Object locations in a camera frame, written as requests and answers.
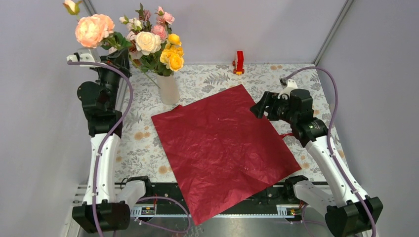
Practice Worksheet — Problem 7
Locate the red printed ribbon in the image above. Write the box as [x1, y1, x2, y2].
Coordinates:
[280, 133, 294, 138]

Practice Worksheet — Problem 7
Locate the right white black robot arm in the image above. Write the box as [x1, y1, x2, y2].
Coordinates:
[250, 89, 383, 237]

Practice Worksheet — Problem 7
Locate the beige ceramic vase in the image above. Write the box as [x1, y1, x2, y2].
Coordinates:
[156, 75, 180, 105]

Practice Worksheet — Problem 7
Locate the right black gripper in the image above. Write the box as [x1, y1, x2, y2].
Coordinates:
[249, 91, 297, 124]

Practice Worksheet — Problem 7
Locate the peach rose stem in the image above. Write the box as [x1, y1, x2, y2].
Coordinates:
[63, 0, 161, 89]

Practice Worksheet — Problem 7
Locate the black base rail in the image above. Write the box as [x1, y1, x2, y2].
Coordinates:
[130, 178, 306, 220]

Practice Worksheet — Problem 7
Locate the red wrapping paper sheet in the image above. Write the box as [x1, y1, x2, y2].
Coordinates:
[152, 85, 301, 225]

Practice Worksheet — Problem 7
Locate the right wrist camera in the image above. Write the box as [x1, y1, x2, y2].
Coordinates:
[278, 78, 298, 100]

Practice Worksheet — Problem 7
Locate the dusty pink brown rose stem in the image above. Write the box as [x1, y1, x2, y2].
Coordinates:
[124, 3, 176, 66]

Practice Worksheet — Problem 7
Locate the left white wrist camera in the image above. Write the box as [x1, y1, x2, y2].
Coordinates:
[67, 47, 103, 68]

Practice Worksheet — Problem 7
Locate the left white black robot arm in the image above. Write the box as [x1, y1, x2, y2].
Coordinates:
[67, 48, 153, 236]

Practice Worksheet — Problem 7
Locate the cream white rose stem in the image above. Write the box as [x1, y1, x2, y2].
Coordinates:
[131, 20, 168, 74]

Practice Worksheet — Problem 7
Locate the red yellow toy block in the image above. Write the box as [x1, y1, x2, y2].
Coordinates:
[232, 50, 245, 75]

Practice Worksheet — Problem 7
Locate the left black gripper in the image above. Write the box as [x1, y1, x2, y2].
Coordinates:
[96, 47, 132, 110]

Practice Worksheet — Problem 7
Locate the floral patterned tablecloth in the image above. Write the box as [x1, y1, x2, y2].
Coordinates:
[107, 63, 352, 184]

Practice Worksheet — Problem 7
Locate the yellow rose stem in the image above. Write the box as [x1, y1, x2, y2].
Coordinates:
[158, 34, 184, 77]

